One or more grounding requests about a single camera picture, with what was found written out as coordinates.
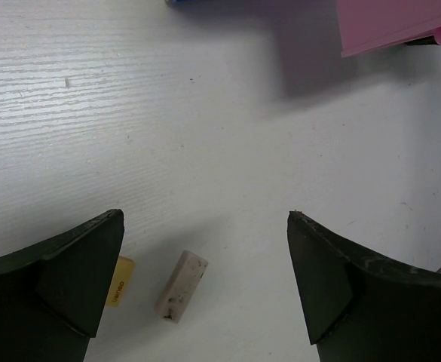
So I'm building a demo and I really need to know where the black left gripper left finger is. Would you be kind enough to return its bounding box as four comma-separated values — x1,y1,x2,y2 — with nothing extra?
0,209,124,361

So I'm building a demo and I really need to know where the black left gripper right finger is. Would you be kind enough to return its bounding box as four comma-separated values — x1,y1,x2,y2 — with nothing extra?
287,211,441,361

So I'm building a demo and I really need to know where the yellow eraser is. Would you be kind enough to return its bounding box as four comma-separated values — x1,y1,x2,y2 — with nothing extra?
105,256,136,307

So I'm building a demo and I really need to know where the pink drawer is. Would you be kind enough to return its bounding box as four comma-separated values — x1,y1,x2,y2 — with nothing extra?
336,0,441,57

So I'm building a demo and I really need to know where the white dirty eraser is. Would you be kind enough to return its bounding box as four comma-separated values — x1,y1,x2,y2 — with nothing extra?
155,250,208,324

